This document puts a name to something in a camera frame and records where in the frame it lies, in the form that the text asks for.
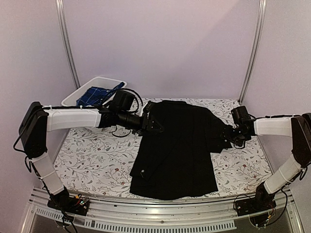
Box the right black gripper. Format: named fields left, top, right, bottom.
left=220, top=125, right=247, bottom=147

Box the black long sleeve shirt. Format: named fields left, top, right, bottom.
left=130, top=100, right=231, bottom=200

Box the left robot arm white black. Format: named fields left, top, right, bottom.
left=16, top=100, right=164, bottom=211

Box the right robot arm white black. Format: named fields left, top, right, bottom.
left=221, top=111, right=311, bottom=212

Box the white plastic bin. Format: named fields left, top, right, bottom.
left=61, top=77, right=127, bottom=106

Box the blue plaid shirt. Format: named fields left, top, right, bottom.
left=76, top=82, right=125, bottom=106

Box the floral patterned tablecloth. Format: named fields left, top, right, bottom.
left=47, top=98, right=275, bottom=200

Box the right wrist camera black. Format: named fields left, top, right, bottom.
left=231, top=106, right=251, bottom=125

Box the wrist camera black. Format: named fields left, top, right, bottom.
left=231, top=106, right=251, bottom=125
left=112, top=89, right=135, bottom=111

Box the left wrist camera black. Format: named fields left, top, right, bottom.
left=112, top=89, right=135, bottom=111

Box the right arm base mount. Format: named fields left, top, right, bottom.
left=233, top=194, right=276, bottom=216

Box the aluminium front rail frame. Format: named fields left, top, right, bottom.
left=21, top=188, right=306, bottom=233

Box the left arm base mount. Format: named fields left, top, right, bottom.
left=47, top=188, right=90, bottom=216

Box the right aluminium corner post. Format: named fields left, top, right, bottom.
left=238, top=0, right=267, bottom=104

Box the aluminium corner post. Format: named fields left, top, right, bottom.
left=238, top=0, right=267, bottom=104
left=55, top=0, right=81, bottom=89

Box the left aluminium corner post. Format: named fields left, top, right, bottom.
left=55, top=0, right=81, bottom=89

